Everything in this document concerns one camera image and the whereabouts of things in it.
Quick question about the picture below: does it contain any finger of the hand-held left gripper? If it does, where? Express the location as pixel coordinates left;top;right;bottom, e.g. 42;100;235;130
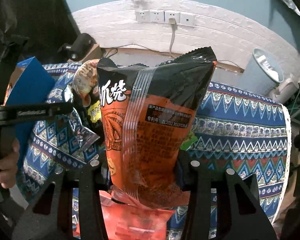
0;37;30;107

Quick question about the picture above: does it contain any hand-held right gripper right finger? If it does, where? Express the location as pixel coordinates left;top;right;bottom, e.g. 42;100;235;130
175;155;278;240

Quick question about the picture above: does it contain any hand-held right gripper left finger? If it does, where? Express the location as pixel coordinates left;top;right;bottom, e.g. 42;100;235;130
11;160;110;240

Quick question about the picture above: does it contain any blue-edged cardboard box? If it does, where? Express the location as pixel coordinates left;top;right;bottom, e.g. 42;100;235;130
4;57;56;170

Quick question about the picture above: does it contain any green snack packet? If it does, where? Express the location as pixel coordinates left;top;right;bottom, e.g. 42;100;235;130
181;131;198;152

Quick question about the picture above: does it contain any silver foil snack packet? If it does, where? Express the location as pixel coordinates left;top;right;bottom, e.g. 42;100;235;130
61;85;100;153

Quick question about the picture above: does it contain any red snack packet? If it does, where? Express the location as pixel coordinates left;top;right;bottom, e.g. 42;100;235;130
74;190;177;240

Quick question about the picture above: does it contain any small black yellow snack packet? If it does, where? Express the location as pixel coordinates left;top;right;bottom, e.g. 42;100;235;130
86;97;103;128

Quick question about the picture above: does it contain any black and orange snack packet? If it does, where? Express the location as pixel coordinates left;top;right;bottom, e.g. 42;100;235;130
96;46;218;209

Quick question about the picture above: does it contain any white-banded noodle snack packet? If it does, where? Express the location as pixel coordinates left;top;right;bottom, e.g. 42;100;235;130
72;59;100;100

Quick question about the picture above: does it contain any person's left hand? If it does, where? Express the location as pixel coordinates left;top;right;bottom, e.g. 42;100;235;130
0;142;20;188

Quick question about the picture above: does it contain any blue patterned tablecloth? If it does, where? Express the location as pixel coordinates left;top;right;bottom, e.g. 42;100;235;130
14;62;290;240

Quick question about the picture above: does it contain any black cylindrical device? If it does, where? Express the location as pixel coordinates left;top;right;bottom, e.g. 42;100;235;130
59;33;95;62

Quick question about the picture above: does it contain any small brown cardboard box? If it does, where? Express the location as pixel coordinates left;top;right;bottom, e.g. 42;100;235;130
82;44;103;63

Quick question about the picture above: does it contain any pale blue waste bin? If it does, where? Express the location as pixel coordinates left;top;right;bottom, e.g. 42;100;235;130
244;48;284;98

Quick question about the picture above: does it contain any white plastic bottle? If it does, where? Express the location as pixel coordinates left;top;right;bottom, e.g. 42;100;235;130
269;79;300;103

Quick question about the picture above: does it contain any black cable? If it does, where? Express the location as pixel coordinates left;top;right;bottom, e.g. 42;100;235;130
104;47;118;58

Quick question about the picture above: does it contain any grey plug with cable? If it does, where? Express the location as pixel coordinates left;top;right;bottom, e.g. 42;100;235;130
169;18;180;55

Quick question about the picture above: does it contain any white wall socket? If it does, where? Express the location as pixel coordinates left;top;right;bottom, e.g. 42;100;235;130
150;10;165;23
135;10;150;23
164;10;180;25
180;12;197;27

